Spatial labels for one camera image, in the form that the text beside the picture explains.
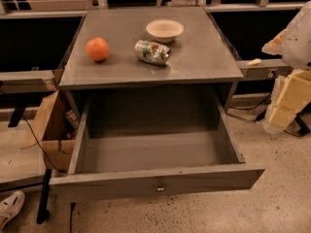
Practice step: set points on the white sneaker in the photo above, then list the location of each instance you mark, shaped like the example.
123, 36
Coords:
10, 207

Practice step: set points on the open grey top drawer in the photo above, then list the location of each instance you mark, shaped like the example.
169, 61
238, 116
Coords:
131, 139

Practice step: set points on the orange fruit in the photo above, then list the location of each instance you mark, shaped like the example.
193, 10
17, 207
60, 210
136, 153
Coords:
97, 49

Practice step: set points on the black table leg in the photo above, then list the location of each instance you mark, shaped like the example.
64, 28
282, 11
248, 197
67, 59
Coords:
43, 212

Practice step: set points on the crushed soda can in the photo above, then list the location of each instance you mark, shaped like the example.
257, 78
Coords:
152, 52

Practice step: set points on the grey cabinet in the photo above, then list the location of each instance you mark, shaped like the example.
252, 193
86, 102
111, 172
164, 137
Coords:
198, 56

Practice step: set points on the metal drawer pull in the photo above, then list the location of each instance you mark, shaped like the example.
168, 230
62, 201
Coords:
160, 188

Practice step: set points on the white bowl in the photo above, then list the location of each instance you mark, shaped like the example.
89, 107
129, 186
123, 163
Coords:
165, 30

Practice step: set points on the cardboard box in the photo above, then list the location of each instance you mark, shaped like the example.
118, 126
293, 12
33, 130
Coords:
52, 130

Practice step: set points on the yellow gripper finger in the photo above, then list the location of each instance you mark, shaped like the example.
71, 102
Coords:
290, 95
274, 46

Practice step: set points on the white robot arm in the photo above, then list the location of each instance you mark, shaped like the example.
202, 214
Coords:
296, 47

